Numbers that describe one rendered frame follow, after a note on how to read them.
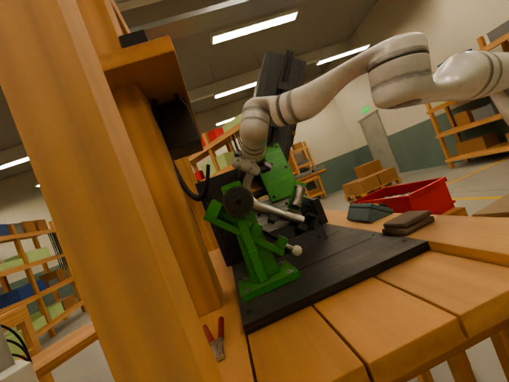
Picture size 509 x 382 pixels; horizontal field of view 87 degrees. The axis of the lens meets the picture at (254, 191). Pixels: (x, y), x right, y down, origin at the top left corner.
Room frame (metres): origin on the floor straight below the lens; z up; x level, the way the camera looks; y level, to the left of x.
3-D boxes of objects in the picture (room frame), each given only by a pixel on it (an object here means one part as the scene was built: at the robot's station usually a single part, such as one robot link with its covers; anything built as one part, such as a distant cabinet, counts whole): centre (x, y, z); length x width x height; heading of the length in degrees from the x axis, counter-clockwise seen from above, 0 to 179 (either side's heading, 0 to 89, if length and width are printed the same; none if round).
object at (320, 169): (1.17, -0.11, 1.11); 0.39 x 0.16 x 0.03; 98
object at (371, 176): (6.96, -2.88, 0.37); 1.20 x 0.80 x 0.74; 106
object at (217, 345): (0.53, 0.18, 0.89); 0.16 x 0.05 x 0.01; 15
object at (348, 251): (1.08, -0.02, 0.89); 1.10 x 0.42 x 0.02; 8
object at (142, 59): (1.04, 0.24, 1.52); 0.90 x 0.25 x 0.04; 8
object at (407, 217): (0.68, -0.33, 0.91); 0.10 x 0.08 x 0.03; 105
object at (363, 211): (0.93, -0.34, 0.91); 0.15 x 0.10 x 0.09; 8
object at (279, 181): (1.01, -0.09, 1.17); 0.13 x 0.12 x 0.20; 8
